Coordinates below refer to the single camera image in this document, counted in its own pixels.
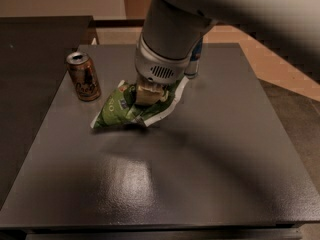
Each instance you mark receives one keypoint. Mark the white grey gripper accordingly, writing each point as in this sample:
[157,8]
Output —
[157,69]

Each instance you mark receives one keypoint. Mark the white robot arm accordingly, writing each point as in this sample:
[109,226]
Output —
[172,29]

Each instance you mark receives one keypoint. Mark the green jalapeno chip bag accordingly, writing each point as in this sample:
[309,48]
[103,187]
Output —
[120,107]

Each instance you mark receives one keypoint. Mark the orange LaCroix can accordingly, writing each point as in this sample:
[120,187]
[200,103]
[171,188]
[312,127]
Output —
[83,75]

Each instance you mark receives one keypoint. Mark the silver blue energy drink can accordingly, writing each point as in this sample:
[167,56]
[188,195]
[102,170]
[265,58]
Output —
[192,69]

